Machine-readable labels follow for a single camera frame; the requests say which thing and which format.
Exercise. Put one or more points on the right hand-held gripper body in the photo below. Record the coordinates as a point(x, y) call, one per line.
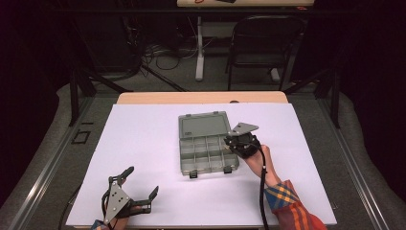
point(244, 143)

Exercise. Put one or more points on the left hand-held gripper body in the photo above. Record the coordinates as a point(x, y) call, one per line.
point(116, 201)

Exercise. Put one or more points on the transparent grey compartment box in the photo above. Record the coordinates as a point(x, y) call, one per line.
point(204, 150)

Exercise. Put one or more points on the person's left hand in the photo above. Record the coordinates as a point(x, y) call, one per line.
point(123, 222)

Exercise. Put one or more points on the person's right hand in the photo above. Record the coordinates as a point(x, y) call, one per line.
point(260, 166)

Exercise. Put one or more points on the white sheet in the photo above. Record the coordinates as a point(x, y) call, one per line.
point(153, 143)

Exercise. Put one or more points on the wooden table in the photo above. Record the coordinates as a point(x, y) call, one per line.
point(198, 97)

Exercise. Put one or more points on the black metal stand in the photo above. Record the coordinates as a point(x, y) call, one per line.
point(328, 92)
point(83, 86)

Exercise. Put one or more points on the black folding chair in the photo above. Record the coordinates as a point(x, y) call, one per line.
point(265, 41)

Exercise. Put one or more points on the desk with white legs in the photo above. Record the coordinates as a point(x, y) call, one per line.
point(245, 3)

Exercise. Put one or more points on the aluminium floor rail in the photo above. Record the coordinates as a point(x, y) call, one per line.
point(354, 166)
point(48, 166)

